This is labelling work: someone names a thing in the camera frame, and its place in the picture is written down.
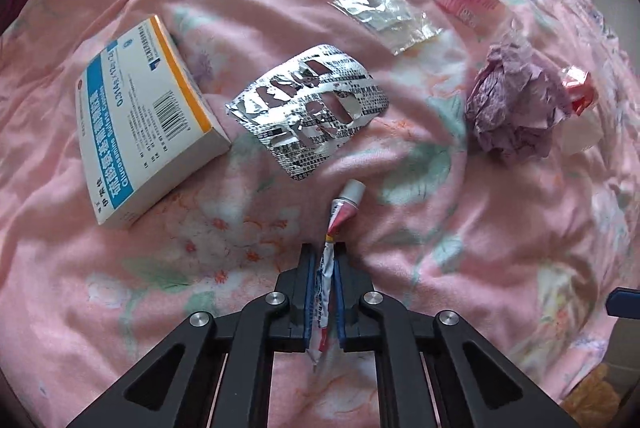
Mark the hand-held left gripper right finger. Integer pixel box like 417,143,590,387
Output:
332,242,583,428

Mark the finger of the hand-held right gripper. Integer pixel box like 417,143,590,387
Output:
605,287,640,317

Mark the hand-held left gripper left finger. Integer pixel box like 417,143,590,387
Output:
65,242,321,428

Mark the red white ointment tube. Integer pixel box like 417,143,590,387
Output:
307,178,366,371

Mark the yellow cloth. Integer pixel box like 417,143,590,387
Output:
565,363,632,428

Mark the pink floral blanket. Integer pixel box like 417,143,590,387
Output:
0,0,640,428

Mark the empty silver blister pack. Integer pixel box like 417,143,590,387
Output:
223,42,391,181

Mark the red white crumpled wrapper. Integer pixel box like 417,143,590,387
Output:
557,64,606,154

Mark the crumpled purple tissue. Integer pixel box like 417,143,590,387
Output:
465,31,572,164

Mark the white blue medicine box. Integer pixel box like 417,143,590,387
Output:
75,14,232,229

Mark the clear plastic wrapper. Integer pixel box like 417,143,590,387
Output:
327,0,443,55

